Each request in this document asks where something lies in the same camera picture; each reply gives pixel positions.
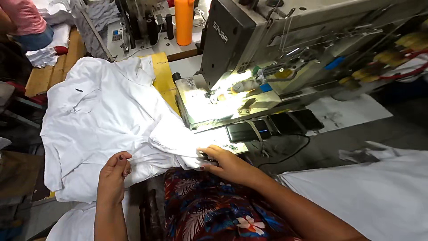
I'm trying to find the industrial sewing machine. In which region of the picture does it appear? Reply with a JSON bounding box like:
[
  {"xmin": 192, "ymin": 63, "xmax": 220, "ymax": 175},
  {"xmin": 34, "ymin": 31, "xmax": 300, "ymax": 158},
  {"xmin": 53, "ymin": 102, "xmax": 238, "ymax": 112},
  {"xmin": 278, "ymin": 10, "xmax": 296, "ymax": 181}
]
[{"xmin": 172, "ymin": 0, "xmax": 428, "ymax": 131}]

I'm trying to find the black cable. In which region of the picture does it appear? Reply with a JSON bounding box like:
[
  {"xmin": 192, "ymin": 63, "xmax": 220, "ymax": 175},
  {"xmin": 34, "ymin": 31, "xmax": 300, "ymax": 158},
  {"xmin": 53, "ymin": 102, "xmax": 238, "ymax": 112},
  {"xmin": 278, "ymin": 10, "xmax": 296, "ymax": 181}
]
[{"xmin": 257, "ymin": 133, "xmax": 311, "ymax": 168}]

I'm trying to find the flat black device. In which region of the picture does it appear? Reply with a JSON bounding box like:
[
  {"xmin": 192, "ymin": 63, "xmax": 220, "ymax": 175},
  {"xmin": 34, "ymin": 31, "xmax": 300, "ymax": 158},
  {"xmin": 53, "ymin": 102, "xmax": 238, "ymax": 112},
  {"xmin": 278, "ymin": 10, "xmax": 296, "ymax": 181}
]
[
  {"xmin": 291, "ymin": 109, "xmax": 324, "ymax": 132},
  {"xmin": 269, "ymin": 113, "xmax": 303, "ymax": 135}
]

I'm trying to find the brown cloth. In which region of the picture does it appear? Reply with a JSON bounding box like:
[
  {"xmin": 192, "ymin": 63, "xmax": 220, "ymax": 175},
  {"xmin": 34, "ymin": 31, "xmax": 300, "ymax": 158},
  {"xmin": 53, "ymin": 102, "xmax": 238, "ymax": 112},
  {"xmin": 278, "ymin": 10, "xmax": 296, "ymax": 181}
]
[{"xmin": 0, "ymin": 150, "xmax": 45, "ymax": 202}]

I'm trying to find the person's left hand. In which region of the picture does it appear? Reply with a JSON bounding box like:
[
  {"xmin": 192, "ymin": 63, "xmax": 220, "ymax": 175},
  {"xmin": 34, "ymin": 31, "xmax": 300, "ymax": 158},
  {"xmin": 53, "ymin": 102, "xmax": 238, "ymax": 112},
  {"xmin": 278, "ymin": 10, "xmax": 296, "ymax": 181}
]
[{"xmin": 97, "ymin": 151, "xmax": 133, "ymax": 205}]

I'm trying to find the large white fabric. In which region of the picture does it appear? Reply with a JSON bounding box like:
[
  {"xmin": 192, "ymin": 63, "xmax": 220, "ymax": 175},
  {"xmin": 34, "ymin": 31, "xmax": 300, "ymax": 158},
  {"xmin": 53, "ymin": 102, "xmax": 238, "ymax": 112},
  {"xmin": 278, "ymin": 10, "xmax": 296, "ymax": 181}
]
[{"xmin": 277, "ymin": 141, "xmax": 428, "ymax": 241}]

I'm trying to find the wooden bench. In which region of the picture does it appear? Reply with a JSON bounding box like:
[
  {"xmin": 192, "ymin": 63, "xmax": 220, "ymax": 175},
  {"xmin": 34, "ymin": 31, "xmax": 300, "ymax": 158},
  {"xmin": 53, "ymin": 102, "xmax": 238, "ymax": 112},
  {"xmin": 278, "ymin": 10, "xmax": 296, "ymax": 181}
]
[{"xmin": 25, "ymin": 27, "xmax": 86, "ymax": 98}]

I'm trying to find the black phone with strap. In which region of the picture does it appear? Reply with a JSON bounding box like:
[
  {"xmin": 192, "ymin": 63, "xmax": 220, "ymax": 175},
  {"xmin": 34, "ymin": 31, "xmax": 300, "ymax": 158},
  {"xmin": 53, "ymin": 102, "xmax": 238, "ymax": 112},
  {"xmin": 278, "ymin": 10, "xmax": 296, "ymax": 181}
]
[{"xmin": 226, "ymin": 120, "xmax": 272, "ymax": 143}]

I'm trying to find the red ring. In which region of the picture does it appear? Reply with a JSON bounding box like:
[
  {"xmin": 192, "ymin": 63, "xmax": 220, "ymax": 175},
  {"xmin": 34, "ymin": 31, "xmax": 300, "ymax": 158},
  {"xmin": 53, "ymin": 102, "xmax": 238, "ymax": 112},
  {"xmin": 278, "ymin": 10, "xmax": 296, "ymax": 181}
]
[{"xmin": 377, "ymin": 50, "xmax": 428, "ymax": 80}]

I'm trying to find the pile of white cloths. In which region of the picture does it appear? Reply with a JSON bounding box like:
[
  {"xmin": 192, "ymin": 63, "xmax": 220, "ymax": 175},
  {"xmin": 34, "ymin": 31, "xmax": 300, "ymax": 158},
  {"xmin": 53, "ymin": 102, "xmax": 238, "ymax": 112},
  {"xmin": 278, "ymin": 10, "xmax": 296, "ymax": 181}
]
[{"xmin": 26, "ymin": 23, "xmax": 71, "ymax": 69}]

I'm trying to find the black thread cone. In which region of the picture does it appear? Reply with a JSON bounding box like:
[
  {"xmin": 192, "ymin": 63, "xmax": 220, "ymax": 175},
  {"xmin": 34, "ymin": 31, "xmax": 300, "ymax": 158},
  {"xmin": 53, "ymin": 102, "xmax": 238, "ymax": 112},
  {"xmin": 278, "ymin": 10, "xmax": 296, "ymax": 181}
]
[
  {"xmin": 146, "ymin": 14, "xmax": 159, "ymax": 46},
  {"xmin": 165, "ymin": 13, "xmax": 175, "ymax": 40}
]

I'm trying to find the person's right hand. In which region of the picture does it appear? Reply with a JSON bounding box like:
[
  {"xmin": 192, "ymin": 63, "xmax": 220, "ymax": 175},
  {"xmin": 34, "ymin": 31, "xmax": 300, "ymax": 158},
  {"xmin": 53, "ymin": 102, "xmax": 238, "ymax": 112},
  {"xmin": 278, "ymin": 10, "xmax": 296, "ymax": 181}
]
[{"xmin": 197, "ymin": 145, "xmax": 262, "ymax": 187}]

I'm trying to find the person's body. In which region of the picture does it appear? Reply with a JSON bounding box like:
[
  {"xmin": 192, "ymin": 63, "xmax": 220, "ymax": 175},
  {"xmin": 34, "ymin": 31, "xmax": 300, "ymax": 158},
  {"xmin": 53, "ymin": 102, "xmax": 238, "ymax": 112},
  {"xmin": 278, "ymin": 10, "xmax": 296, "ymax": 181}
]
[{"xmin": 163, "ymin": 168, "xmax": 303, "ymax": 241}]

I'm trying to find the background sewing machine table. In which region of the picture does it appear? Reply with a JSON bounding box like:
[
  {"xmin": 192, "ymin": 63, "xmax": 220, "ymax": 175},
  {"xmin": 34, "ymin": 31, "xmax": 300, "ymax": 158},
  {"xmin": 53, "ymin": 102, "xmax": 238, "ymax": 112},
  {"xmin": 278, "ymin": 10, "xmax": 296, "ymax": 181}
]
[{"xmin": 106, "ymin": 0, "xmax": 209, "ymax": 62}]

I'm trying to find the white garment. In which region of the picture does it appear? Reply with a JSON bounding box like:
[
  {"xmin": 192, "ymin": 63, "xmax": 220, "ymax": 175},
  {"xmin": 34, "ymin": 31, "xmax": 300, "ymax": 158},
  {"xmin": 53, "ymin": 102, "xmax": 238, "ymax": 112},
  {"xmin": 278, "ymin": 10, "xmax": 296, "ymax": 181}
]
[{"xmin": 40, "ymin": 56, "xmax": 209, "ymax": 204}]

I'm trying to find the grey fabric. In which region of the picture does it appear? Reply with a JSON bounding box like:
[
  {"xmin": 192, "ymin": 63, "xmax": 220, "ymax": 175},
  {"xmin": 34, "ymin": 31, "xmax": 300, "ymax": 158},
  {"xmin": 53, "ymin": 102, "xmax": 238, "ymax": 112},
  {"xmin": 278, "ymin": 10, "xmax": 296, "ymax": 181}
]
[{"xmin": 70, "ymin": 0, "xmax": 121, "ymax": 61}]

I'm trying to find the group of yellow thread cones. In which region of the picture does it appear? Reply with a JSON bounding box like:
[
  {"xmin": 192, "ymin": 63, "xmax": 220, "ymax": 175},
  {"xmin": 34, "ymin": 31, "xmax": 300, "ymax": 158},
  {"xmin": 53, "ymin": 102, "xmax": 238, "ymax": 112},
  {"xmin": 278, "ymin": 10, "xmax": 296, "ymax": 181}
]
[{"xmin": 339, "ymin": 31, "xmax": 428, "ymax": 91}]

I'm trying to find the person's left forearm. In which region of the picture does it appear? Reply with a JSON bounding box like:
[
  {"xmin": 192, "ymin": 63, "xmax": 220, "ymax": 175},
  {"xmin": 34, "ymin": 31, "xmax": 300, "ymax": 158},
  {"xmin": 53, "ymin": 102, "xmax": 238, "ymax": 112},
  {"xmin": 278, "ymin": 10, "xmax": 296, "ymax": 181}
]
[{"xmin": 94, "ymin": 201, "xmax": 129, "ymax": 241}]

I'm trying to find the orange bottle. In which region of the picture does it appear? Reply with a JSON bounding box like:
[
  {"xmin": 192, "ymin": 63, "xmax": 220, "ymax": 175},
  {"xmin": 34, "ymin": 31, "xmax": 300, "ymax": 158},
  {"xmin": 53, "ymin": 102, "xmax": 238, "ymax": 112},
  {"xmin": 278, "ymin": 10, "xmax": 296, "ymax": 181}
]
[{"xmin": 174, "ymin": 0, "xmax": 195, "ymax": 47}]

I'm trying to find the beige strap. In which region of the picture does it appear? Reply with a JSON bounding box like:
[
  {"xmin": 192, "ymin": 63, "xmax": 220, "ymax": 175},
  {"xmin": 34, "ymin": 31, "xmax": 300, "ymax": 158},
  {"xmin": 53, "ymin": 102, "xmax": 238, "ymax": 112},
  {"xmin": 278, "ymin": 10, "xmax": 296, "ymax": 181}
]
[{"xmin": 246, "ymin": 120, "xmax": 270, "ymax": 158}]

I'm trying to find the white hanging fabric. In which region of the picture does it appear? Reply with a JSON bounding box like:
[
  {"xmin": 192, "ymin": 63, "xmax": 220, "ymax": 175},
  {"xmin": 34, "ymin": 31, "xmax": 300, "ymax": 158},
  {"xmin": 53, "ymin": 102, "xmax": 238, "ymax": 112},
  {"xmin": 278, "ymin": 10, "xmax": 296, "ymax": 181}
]
[{"xmin": 45, "ymin": 191, "xmax": 141, "ymax": 241}]

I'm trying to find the yellow board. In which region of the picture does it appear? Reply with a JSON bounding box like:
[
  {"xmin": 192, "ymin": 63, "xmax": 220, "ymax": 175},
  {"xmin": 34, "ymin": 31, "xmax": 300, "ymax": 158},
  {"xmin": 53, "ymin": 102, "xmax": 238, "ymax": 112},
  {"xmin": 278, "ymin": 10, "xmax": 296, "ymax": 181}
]
[{"xmin": 139, "ymin": 52, "xmax": 181, "ymax": 116}]

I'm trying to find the white sheet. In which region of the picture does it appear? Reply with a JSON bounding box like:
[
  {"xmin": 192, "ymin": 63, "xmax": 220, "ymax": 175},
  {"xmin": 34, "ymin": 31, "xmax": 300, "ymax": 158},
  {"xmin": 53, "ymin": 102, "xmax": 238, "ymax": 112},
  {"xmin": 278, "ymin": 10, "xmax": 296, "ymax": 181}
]
[{"xmin": 305, "ymin": 93, "xmax": 394, "ymax": 135}]

